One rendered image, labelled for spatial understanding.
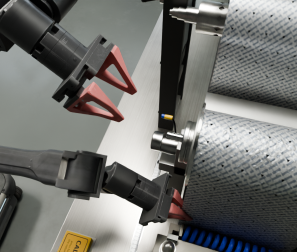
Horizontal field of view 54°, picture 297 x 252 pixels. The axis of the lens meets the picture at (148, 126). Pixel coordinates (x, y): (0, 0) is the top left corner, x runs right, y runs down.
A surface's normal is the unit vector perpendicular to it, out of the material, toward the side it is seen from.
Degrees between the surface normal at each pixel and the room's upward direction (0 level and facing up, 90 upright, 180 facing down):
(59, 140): 0
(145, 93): 0
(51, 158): 22
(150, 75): 0
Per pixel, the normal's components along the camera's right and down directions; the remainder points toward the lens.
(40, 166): 0.07, -0.26
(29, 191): 0.00, -0.60
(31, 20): 0.45, 0.01
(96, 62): 0.62, -0.31
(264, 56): -0.28, 0.79
